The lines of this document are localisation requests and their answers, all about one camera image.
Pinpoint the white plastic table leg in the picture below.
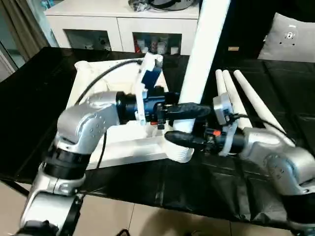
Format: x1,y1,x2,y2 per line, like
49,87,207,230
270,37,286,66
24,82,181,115
215,69,231,99
164,0,232,164
222,69,254,130
233,70,296,146

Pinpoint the white glass-door cabinet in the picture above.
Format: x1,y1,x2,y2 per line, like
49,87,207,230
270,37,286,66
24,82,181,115
44,0,200,56

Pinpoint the white plastic table top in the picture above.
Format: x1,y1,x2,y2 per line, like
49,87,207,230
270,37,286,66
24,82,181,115
65,57,195,170

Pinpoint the brown curtain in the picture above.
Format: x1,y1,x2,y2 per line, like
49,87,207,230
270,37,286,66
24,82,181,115
0,0,52,83

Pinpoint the grey pillow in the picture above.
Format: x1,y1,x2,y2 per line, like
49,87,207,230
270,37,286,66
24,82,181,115
257,12,315,62

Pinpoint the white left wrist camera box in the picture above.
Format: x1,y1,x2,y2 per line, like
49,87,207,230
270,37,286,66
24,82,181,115
134,52,164,123

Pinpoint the black mat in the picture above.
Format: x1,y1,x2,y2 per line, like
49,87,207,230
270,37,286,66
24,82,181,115
0,46,315,231

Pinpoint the black case with gold label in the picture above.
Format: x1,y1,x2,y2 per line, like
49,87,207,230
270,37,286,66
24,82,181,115
196,0,276,59

